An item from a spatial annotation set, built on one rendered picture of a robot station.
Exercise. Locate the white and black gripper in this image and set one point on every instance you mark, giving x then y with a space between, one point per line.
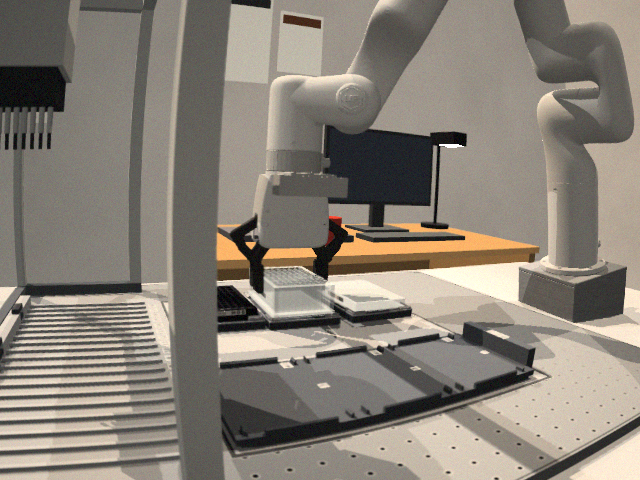
292 222

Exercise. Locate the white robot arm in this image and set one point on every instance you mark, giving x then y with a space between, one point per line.
299 106

